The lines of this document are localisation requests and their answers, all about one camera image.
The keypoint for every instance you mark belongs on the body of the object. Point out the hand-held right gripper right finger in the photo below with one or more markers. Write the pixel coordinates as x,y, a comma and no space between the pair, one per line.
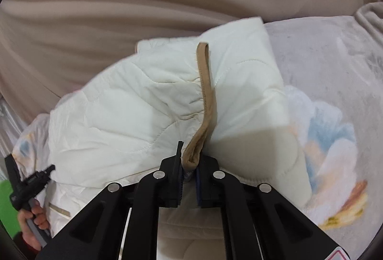
199,188

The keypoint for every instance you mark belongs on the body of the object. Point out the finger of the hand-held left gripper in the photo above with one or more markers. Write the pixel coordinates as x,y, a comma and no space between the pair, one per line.
42,174
13,171

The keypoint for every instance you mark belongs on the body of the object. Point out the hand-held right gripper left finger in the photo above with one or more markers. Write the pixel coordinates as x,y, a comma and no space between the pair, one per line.
179,185

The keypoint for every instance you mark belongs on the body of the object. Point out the white quilted blanket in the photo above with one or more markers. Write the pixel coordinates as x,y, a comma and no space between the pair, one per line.
125,116

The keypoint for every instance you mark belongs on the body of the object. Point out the person's left forearm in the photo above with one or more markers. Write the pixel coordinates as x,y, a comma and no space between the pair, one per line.
25,248

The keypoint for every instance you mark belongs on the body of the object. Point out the person's left hand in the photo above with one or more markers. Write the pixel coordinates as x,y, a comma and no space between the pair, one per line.
39,216

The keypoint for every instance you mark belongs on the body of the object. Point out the green sheet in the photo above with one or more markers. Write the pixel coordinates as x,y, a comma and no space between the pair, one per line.
7,209

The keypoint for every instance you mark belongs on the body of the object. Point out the floral printed blanket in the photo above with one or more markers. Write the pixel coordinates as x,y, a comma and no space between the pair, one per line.
329,68

